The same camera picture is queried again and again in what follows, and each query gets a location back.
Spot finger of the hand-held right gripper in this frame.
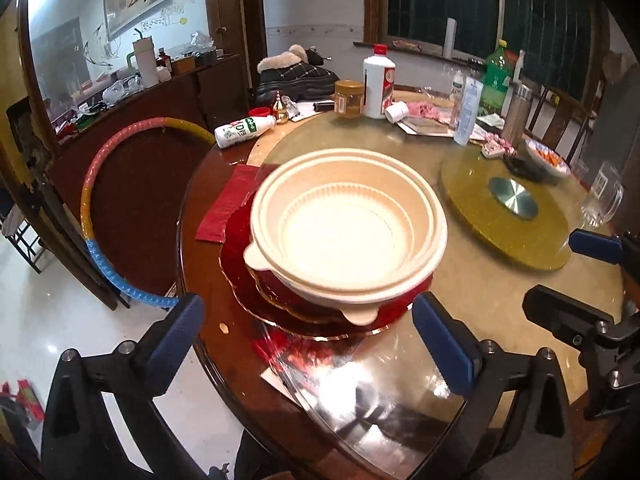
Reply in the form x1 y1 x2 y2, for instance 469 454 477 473
522 284 616 350
568 228 640 267

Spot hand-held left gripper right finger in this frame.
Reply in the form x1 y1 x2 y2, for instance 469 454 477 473
411 291 576 480

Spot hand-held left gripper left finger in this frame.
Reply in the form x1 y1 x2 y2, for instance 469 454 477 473
41 292 206 480

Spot beige ribbed plastic bowl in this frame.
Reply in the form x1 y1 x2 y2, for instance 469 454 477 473
243 160 442 326
257 148 447 292

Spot red plate with white sticker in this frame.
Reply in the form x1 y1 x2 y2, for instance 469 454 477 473
245 260 436 327

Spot red plate with gold lettering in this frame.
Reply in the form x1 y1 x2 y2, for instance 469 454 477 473
218 205 436 342

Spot glass beer mug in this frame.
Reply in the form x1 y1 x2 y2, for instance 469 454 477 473
580 161 626 227

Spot blue patterned plate with food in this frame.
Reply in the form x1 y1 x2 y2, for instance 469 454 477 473
524 138 572 178

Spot grey refrigerator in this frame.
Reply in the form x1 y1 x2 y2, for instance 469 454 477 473
582 52 640 201

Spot gold glitter turntable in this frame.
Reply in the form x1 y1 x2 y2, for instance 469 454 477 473
439 147 572 272

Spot wooden chair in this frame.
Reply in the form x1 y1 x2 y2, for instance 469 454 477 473
527 85 601 151

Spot red paper sheet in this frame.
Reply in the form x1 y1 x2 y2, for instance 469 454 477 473
196 164 281 245

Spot steel thermos flask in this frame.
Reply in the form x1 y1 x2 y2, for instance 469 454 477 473
501 84 535 148

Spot colourful hula hoop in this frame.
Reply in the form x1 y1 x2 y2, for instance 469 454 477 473
80 116 217 311

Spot white lotion tube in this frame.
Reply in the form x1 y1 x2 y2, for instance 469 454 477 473
453 77 483 147

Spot green plastic bottle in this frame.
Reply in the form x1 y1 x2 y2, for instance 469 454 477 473
482 39 513 113

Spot clear jar black lid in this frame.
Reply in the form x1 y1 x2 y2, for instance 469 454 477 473
448 67 476 131

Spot white green drink bottle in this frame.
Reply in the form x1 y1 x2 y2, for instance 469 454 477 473
215 114 277 150

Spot pink cloth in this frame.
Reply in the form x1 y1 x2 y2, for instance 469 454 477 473
407 101 453 122

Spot dark wooden sideboard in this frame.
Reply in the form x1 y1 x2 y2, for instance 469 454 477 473
47 52 251 311

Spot small white cup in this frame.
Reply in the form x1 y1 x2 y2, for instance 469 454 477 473
384 101 411 124

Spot small gold bottle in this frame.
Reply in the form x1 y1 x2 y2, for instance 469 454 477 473
272 91 291 125

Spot white paper roll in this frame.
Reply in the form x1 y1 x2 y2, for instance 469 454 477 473
442 17 458 58

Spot peanut butter jar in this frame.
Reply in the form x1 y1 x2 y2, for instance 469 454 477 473
333 80 366 119

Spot white liquor bottle red cap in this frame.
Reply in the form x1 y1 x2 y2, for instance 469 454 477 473
362 44 397 120

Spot white tumbler green straw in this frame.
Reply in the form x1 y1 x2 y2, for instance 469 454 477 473
131 30 160 88

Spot black quilted jacket fur collar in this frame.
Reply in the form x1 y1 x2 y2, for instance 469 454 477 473
255 44 336 103

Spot dark barred window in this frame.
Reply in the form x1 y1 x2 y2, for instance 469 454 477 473
364 0 608 103

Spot wooden door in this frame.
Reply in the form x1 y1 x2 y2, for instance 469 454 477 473
202 0 268 101

